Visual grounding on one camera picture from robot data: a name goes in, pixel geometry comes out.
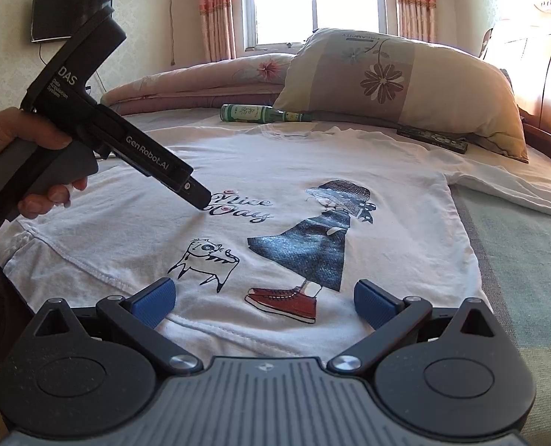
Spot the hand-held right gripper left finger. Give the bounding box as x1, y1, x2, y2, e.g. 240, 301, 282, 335
34, 277, 205, 375

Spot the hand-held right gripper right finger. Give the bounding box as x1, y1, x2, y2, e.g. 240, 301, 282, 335
326, 280, 498, 375

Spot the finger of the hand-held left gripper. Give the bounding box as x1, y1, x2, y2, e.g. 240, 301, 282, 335
178, 173, 213, 210

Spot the white printed t-shirt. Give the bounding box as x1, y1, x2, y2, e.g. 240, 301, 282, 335
0, 123, 551, 363

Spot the person's left hand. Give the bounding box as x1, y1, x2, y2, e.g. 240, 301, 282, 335
0, 106, 90, 219

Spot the green glass bottle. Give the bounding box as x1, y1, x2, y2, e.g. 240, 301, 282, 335
220, 103, 313, 124

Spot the folded pink floral quilt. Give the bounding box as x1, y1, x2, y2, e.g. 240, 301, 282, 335
100, 52, 299, 117

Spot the pink patterned curtain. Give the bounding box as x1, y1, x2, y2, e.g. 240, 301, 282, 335
196, 0, 236, 63
393, 0, 436, 42

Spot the dark phone with cartoon case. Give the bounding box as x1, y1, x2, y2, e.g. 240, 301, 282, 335
397, 125, 469, 153

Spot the floral patchwork pillow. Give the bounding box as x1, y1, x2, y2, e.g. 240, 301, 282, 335
273, 28, 529, 163

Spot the window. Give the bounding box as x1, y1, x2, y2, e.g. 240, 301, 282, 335
240, 0, 397, 49

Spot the wooden headboard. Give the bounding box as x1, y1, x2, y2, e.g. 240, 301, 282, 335
482, 0, 551, 154

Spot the wall television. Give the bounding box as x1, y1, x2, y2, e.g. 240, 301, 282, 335
30, 0, 114, 43

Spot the hanging pull cord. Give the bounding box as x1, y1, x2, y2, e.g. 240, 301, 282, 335
168, 0, 177, 68

